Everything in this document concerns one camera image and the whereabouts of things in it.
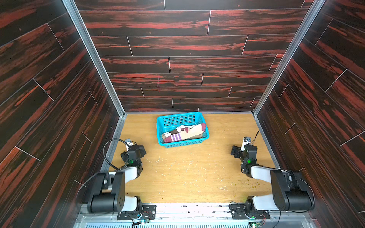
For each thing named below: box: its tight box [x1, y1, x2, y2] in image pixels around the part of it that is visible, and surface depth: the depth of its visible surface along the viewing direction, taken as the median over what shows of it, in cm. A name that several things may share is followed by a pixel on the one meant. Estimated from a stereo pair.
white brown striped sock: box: [176, 124, 198, 133], surface depth 103 cm
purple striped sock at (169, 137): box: [162, 130, 198, 143], surface depth 101 cm
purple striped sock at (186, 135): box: [163, 123, 207, 143], surface depth 100 cm
